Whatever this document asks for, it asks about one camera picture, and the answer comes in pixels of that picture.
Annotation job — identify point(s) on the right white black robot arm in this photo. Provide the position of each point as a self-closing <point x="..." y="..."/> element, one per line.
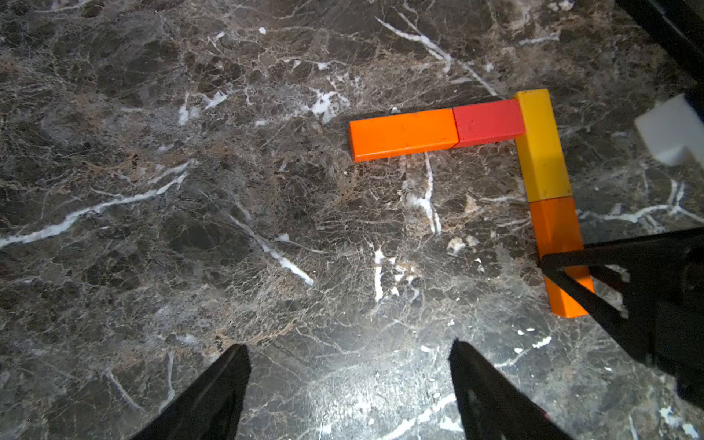
<point x="677" y="26"/>

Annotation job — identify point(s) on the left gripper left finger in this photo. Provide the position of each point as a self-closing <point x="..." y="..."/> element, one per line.
<point x="211" y="407"/>

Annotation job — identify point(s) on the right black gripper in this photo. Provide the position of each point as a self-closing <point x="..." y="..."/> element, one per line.
<point x="660" y="280"/>

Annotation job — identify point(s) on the red-orange small block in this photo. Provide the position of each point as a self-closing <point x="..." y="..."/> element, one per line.
<point x="487" y="123"/>

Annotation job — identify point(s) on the orange block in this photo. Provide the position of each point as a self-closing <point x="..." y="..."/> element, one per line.
<point x="556" y="226"/>
<point x="404" y="134"/>

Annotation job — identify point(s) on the yellow block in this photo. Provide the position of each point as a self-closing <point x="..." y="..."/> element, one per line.
<point x="541" y="156"/>

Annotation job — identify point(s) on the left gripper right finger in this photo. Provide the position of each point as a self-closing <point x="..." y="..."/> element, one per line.
<point x="490" y="406"/>

